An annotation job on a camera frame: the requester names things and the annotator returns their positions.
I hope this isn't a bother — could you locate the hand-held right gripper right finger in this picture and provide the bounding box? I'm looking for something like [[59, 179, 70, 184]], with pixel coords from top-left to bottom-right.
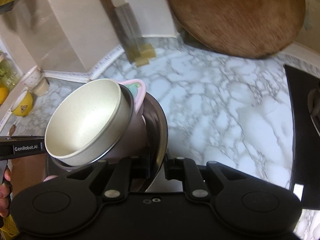
[[164, 156, 241, 202]]

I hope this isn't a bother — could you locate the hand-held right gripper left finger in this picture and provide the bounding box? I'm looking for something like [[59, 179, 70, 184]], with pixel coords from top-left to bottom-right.
[[66, 156, 153, 202]]

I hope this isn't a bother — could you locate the stainless steel bowl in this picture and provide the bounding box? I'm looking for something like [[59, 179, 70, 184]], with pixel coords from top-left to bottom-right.
[[45, 92, 168, 193]]

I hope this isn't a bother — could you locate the pink pot with steel lining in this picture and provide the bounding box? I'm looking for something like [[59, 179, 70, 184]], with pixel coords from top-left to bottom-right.
[[53, 78, 148, 173]]

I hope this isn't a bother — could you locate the cream bowl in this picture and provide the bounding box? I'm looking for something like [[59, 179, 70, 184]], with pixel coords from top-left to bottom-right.
[[45, 78, 133, 167]]

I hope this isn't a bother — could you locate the person's left hand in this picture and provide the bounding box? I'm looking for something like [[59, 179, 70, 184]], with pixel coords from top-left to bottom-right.
[[0, 166, 12, 218]]

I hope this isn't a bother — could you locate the yellow ceramic bowl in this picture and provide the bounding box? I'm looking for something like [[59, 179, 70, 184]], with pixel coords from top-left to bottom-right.
[[11, 90, 34, 117]]

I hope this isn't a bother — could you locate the yellow mug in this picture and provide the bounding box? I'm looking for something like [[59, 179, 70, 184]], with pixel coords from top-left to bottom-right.
[[0, 83, 10, 106]]

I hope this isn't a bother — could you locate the clear plastic container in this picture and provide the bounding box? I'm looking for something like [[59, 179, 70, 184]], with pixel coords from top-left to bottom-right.
[[32, 77, 51, 97]]

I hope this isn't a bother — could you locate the white floral bowl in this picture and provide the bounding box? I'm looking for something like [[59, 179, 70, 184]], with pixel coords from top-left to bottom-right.
[[21, 65, 42, 88]]

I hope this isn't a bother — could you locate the yellow mesh basket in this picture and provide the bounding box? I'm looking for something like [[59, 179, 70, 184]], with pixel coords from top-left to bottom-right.
[[0, 214, 21, 240]]

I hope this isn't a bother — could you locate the black stove top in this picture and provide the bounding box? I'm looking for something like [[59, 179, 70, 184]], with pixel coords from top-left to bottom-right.
[[283, 64, 320, 209]]

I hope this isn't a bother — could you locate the round wooden cutting board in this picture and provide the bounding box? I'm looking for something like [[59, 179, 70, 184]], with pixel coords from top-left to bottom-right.
[[164, 0, 307, 59]]

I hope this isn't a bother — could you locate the green jar with handle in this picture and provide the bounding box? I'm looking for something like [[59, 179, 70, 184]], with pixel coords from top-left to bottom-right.
[[0, 52, 18, 92]]

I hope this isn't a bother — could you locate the cleaver with wooden handle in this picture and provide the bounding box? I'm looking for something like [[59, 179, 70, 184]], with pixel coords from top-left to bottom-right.
[[93, 0, 145, 63]]

